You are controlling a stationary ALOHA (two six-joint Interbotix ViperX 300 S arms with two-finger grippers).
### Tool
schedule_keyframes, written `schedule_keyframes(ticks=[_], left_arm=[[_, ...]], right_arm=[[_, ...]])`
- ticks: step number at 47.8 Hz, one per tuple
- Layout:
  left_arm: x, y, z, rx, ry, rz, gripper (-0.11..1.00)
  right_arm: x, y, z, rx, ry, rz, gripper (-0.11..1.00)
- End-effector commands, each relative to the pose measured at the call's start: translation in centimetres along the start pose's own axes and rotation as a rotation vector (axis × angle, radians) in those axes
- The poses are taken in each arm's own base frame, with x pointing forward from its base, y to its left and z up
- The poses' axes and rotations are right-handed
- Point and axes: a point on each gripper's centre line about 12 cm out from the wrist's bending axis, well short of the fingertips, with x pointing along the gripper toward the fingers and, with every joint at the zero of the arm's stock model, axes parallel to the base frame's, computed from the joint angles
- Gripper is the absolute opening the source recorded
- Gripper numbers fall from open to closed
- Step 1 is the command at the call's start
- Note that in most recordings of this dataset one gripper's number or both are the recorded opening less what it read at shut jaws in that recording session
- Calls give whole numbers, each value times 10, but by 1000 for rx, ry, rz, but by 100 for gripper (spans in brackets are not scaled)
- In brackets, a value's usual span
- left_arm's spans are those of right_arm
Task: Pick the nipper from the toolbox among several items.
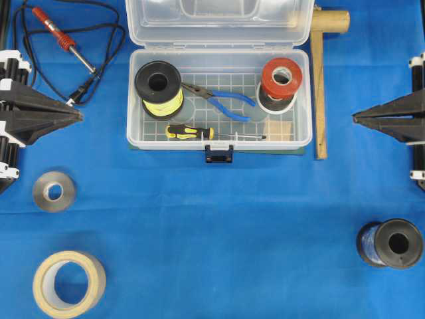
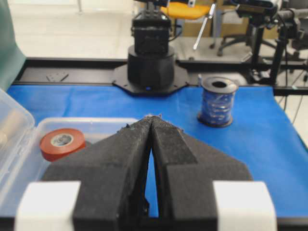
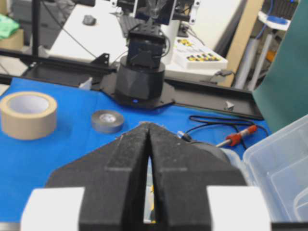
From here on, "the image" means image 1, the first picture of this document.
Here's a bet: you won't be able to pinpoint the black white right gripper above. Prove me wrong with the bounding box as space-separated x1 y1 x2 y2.
351 53 425 192

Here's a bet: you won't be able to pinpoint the red tape roll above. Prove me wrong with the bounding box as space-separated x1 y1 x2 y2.
261 58 303 99

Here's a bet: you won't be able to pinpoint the blue wire spool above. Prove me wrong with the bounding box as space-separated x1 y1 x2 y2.
356 219 424 269

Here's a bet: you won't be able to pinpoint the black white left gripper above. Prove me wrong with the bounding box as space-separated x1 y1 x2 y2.
1 50 83 193

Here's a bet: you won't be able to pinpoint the black power cable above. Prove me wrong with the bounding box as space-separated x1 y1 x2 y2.
11 0 126 107

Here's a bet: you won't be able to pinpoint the black tape roll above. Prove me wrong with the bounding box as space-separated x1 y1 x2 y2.
256 83 298 115

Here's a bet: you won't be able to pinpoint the blue handled needle-nose pliers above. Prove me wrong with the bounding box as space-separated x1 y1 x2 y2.
181 81 257 123

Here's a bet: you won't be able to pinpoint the small wooden block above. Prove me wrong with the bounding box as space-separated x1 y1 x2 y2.
263 121 294 142

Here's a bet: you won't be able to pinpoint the blue table cloth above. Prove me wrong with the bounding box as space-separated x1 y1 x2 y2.
1 1 424 318

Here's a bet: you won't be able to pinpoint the yellow black screwdriver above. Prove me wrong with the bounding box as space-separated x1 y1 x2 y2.
165 124 266 140

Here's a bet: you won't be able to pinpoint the grey tape roll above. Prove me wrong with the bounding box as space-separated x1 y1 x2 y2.
33 171 76 213

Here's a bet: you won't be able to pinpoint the yellow wire spool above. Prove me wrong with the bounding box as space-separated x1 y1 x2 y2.
134 60 184 121

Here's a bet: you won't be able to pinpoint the wooden mallet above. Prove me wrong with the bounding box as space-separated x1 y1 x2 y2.
309 6 351 160

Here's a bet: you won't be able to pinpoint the red soldering iron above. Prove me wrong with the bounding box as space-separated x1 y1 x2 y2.
31 7 96 74

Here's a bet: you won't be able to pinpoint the beige masking tape roll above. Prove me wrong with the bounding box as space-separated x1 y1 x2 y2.
33 251 106 318

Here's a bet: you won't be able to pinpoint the clear plastic toolbox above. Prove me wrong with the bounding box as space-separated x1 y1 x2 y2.
126 1 314 162

